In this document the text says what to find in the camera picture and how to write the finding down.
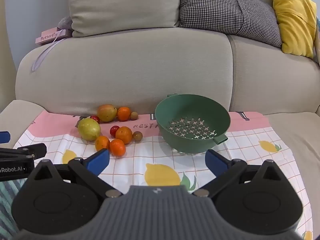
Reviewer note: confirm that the houndstooth cushion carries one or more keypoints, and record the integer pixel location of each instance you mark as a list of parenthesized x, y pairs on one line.
[(225, 10)]

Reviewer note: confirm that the lilac ribbon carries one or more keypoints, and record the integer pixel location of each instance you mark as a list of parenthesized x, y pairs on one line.
[(33, 67)]

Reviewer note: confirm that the green plastic colander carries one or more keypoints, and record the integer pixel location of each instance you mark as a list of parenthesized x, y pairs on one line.
[(175, 107)]

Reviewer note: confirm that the yellow cushion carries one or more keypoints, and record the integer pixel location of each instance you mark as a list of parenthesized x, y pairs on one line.
[(292, 17)]

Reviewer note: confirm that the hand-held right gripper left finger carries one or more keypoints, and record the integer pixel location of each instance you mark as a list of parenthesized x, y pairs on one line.
[(98, 161)]

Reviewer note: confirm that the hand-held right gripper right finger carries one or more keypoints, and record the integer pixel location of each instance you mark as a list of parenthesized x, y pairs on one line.
[(215, 161)]

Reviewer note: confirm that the beige cushion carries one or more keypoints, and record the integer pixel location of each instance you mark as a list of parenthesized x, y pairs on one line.
[(125, 5)]

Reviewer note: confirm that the lemon print checked mat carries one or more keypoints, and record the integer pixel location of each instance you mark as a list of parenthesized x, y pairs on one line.
[(250, 155)]

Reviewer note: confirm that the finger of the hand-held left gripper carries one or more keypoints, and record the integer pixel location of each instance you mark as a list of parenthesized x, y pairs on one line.
[(30, 150), (4, 137)]

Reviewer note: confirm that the teal striped cloth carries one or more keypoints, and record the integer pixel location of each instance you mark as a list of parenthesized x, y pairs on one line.
[(7, 205)]

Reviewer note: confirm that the orange mandarin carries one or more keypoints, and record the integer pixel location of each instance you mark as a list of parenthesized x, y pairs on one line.
[(124, 135), (124, 113), (117, 147), (102, 142)]

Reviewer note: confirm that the beige fabric sofa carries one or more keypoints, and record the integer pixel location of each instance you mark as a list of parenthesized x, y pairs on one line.
[(125, 67)]

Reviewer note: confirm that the pink gift box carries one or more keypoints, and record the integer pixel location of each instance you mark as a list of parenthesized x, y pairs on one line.
[(50, 37)]

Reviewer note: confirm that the grey-purple plush toy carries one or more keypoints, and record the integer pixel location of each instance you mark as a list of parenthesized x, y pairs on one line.
[(65, 23)]

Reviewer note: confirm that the red cherry tomato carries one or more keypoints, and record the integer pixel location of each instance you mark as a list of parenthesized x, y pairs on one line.
[(114, 130), (95, 119)]

